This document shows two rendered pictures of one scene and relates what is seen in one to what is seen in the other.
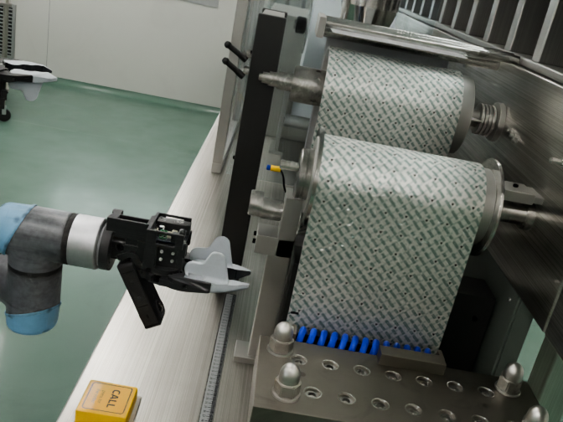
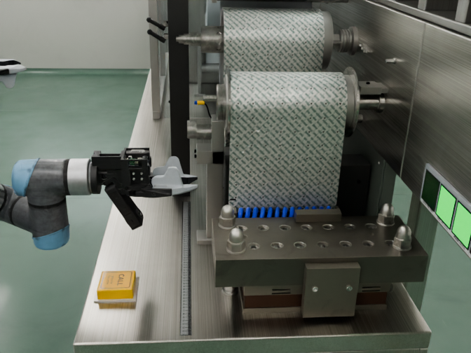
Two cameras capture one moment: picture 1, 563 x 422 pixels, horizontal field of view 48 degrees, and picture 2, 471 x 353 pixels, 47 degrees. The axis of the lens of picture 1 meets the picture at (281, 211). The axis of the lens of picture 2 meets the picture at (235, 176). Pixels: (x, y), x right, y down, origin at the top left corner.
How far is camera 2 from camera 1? 0.21 m
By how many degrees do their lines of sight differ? 4
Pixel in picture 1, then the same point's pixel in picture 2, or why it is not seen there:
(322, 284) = (247, 176)
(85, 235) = (78, 172)
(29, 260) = (43, 197)
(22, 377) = (37, 305)
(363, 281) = (275, 169)
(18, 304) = (41, 229)
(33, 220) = (40, 169)
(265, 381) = (221, 244)
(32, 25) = not seen: outside the picture
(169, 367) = (153, 255)
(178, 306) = (151, 216)
